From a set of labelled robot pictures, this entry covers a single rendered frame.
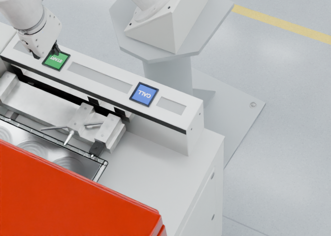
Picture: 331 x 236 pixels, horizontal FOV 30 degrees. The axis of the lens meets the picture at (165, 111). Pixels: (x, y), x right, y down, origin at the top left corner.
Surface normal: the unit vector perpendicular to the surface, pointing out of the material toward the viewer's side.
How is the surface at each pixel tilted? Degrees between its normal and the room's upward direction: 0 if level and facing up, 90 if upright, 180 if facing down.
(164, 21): 90
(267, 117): 0
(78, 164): 0
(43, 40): 90
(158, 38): 90
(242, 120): 0
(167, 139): 90
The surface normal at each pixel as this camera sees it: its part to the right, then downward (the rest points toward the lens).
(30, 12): 0.72, 0.60
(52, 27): 0.89, 0.36
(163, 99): -0.07, -0.51
